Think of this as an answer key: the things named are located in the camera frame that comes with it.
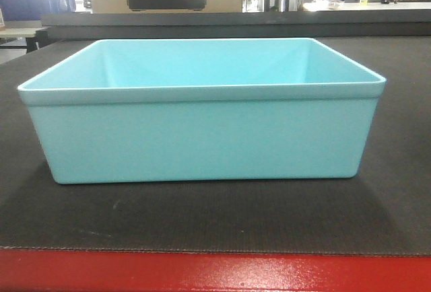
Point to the light blue plastic bin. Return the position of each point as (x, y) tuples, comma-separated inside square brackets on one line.
[(203, 109)]

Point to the black conveyor belt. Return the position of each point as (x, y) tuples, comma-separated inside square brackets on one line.
[(383, 210)]

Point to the black conveyor side guard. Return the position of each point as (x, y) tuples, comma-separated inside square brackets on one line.
[(294, 24)]

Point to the dark blue crate background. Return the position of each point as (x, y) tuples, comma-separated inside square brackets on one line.
[(28, 10)]

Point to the red conveyor frame edge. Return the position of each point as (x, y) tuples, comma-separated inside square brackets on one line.
[(69, 270)]

